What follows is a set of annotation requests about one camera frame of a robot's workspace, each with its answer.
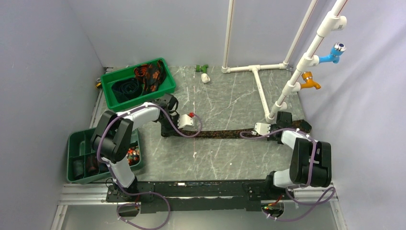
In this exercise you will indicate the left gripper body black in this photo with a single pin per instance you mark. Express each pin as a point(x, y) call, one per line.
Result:
point(166, 125)

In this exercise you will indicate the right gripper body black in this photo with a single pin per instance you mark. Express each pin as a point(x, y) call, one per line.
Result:
point(272, 138)

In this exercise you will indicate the brown patterned necktie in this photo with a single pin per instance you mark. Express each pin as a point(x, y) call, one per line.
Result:
point(248, 132)

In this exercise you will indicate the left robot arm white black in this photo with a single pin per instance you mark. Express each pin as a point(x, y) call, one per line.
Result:
point(112, 137)

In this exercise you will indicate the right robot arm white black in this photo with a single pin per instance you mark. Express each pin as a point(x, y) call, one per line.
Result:
point(311, 159)

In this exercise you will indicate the rolled colourful floral tie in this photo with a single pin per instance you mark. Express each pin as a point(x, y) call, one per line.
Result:
point(133, 155)

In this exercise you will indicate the orange black tie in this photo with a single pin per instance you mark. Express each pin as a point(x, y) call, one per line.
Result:
point(151, 75)

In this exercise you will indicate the dark teal tie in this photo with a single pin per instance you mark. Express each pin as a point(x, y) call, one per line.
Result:
point(129, 89)

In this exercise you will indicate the white pipe fitting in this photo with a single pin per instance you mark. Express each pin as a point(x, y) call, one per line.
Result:
point(205, 78)

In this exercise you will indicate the orange faucet tap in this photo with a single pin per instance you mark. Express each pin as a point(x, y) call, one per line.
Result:
point(309, 82)

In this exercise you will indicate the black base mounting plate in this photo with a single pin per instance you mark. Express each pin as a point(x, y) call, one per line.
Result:
point(157, 196)

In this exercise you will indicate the green pipe fitting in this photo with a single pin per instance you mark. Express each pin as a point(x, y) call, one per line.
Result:
point(201, 68)

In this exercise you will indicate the yellow clamp at table edge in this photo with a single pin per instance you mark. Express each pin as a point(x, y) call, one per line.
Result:
point(98, 84)

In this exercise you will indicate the rolled dark red tie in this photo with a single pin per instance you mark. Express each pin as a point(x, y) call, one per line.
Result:
point(91, 165)

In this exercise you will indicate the green compartment organizer tray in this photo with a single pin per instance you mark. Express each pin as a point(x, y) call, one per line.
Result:
point(79, 148)

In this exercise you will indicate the rolled black tie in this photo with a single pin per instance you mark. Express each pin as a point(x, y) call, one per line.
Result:
point(78, 169)

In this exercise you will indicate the blue faucet tap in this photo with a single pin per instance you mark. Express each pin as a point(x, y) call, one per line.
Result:
point(337, 50)

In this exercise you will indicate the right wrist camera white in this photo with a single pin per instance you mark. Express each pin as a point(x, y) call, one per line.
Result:
point(262, 129)

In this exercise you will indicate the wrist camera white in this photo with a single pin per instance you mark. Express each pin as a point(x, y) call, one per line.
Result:
point(262, 129)
point(185, 121)

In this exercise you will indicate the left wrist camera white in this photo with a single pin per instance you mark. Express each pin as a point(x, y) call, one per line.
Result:
point(185, 121)

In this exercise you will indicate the aluminium rail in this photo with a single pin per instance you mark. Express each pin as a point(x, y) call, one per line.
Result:
point(95, 194)

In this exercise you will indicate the white pvc pipe frame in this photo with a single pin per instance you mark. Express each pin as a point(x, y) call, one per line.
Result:
point(333, 21)

